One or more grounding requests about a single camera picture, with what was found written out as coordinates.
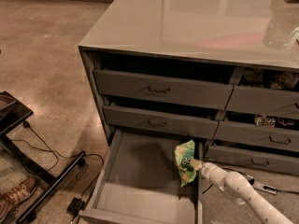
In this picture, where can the green rice chip bag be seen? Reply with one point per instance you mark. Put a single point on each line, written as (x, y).
(183, 154)

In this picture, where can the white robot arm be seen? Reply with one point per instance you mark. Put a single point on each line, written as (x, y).
(238, 187)

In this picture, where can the middle left grey drawer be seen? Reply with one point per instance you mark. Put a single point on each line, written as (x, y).
(159, 121)

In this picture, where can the grey drawer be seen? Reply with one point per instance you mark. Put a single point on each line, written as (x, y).
(253, 159)
(260, 136)
(261, 101)
(170, 90)
(159, 121)

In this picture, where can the open bottom left drawer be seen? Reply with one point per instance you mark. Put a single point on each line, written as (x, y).
(140, 184)

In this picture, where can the bottom right grey drawer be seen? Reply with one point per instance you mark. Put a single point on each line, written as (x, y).
(253, 159)

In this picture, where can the snack bags in middle drawer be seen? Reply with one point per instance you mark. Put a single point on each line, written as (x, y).
(263, 120)

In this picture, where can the middle right grey drawer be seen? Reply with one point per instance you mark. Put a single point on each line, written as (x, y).
(260, 136)

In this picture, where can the grey drawer cabinet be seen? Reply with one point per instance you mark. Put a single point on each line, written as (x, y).
(207, 40)

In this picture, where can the top right grey drawer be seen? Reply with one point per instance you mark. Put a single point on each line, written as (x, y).
(261, 101)

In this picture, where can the top left grey drawer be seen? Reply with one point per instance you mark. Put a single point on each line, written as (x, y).
(170, 90)

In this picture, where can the clear plastic bag on counter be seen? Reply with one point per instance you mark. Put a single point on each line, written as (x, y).
(280, 32)

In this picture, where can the white power strip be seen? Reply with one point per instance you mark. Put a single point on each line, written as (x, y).
(261, 187)

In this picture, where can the black power adapter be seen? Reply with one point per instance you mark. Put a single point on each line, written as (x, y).
(75, 206)

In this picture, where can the brown leather shoe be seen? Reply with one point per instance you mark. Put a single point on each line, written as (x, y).
(16, 196)

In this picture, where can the black cart frame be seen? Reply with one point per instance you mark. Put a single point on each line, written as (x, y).
(13, 113)

